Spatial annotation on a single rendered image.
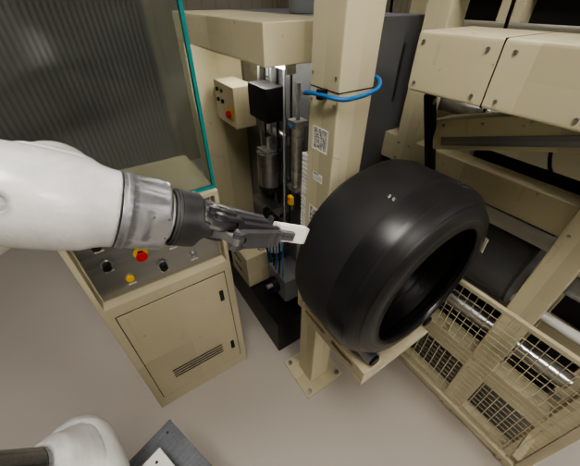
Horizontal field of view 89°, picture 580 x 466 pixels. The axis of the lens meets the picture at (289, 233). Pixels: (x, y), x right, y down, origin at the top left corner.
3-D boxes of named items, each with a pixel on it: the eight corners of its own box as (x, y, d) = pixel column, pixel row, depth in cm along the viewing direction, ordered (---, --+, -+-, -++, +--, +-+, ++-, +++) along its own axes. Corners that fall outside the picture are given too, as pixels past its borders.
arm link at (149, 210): (113, 263, 33) (168, 264, 36) (129, 185, 30) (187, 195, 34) (106, 227, 39) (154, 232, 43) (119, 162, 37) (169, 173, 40)
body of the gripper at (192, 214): (154, 227, 42) (215, 235, 48) (166, 257, 36) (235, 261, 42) (166, 178, 40) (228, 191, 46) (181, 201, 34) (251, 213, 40)
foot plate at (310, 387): (283, 362, 192) (283, 361, 190) (316, 341, 203) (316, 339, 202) (308, 398, 174) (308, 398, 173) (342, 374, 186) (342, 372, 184)
